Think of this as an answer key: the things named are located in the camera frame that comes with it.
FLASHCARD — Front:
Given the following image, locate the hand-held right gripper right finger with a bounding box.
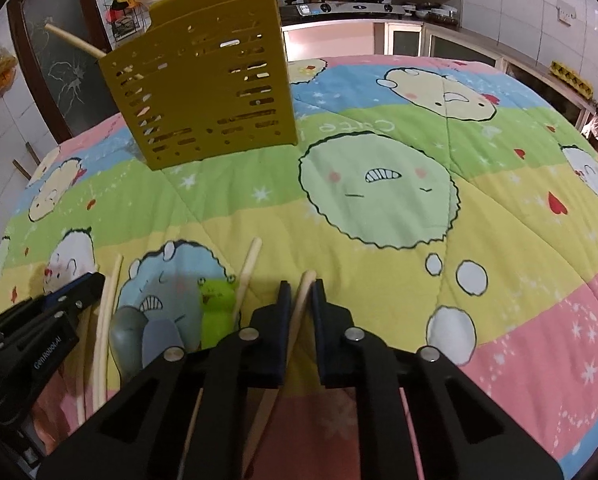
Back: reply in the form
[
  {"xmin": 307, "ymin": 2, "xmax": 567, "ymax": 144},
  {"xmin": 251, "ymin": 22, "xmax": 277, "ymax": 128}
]
[{"xmin": 311, "ymin": 279, "xmax": 564, "ymax": 480}]

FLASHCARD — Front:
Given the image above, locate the gas stove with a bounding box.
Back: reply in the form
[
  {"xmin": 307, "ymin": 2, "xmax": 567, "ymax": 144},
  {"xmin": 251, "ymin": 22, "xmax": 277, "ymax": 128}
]
[{"xmin": 279, "ymin": 0, "xmax": 407, "ymax": 18}]

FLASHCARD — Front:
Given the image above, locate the brown door with glass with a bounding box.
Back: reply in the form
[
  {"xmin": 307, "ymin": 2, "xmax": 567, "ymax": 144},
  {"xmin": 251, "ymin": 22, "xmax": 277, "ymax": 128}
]
[{"xmin": 6, "ymin": 0, "xmax": 130, "ymax": 143}]

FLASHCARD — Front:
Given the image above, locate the olive grey spoon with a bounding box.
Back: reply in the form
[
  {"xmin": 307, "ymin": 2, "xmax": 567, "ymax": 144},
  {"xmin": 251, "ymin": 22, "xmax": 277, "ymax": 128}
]
[{"xmin": 110, "ymin": 306, "xmax": 147, "ymax": 381}]

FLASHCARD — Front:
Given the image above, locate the wire wall rack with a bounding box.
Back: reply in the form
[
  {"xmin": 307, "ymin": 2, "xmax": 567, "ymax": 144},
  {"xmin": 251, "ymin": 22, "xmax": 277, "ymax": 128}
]
[{"xmin": 96, "ymin": 0, "xmax": 147, "ymax": 43}]

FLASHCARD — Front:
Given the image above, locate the light blue spoon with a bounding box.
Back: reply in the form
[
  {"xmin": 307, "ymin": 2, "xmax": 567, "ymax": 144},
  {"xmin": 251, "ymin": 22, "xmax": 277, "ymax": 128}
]
[{"xmin": 141, "ymin": 317, "xmax": 186, "ymax": 366}]

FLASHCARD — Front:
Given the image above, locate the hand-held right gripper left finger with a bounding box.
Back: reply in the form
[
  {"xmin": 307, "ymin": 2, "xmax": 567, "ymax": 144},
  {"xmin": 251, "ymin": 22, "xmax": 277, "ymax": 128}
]
[{"xmin": 36, "ymin": 281, "xmax": 300, "ymax": 480}]

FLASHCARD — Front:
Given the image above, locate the green frog spoon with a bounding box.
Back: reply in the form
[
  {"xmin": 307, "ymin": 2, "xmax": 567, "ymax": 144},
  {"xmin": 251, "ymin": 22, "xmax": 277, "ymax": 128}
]
[{"xmin": 199, "ymin": 274, "xmax": 240, "ymax": 351}]

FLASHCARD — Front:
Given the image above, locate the yellow slotted utensil holder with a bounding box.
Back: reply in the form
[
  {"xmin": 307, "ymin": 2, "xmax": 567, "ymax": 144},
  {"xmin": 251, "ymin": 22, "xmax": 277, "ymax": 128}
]
[{"xmin": 98, "ymin": 0, "xmax": 300, "ymax": 171}]

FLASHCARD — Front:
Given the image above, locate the yellow egg carton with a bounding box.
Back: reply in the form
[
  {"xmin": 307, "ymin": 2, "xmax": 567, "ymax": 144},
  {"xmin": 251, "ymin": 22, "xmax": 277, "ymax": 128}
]
[{"xmin": 550, "ymin": 60, "xmax": 596, "ymax": 100}]

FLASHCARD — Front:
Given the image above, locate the pale wooden chopstick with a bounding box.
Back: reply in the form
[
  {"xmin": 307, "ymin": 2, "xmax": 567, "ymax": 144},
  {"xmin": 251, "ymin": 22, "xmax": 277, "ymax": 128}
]
[
  {"xmin": 75, "ymin": 317, "xmax": 92, "ymax": 426},
  {"xmin": 178, "ymin": 387, "xmax": 204, "ymax": 480},
  {"xmin": 93, "ymin": 254, "xmax": 124, "ymax": 411},
  {"xmin": 231, "ymin": 238, "xmax": 264, "ymax": 328},
  {"xmin": 241, "ymin": 270, "xmax": 318, "ymax": 480},
  {"xmin": 45, "ymin": 23, "xmax": 107, "ymax": 59}
]

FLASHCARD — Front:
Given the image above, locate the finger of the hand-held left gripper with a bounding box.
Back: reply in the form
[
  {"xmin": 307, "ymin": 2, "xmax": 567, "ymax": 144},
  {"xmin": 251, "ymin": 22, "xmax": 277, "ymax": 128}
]
[
  {"xmin": 0, "ymin": 272, "xmax": 106, "ymax": 356},
  {"xmin": 43, "ymin": 287, "xmax": 78, "ymax": 309}
]

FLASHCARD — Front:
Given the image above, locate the cartoon printed blanket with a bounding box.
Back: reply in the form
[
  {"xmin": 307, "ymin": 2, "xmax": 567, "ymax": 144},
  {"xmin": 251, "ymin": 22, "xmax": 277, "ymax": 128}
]
[{"xmin": 0, "ymin": 55, "xmax": 598, "ymax": 480}]

